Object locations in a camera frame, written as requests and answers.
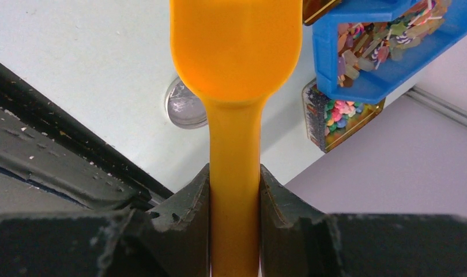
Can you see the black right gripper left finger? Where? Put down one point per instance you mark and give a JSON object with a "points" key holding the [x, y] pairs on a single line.
{"points": [[171, 239]]}

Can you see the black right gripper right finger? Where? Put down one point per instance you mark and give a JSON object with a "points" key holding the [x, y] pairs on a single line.
{"points": [[300, 240]]}

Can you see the orange plastic scoop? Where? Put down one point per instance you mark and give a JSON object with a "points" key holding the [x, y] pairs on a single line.
{"points": [[234, 55]]}

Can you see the tin of colourful cube candies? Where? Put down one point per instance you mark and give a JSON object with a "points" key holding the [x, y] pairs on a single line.
{"points": [[330, 122]]}

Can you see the blue bin of candies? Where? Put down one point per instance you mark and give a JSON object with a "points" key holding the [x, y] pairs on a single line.
{"points": [[364, 50]]}

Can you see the silver metal jar lid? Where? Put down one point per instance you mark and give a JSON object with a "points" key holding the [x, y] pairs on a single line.
{"points": [[184, 109]]}

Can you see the tin of lollipops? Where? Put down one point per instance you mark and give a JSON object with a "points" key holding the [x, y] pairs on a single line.
{"points": [[312, 10]]}

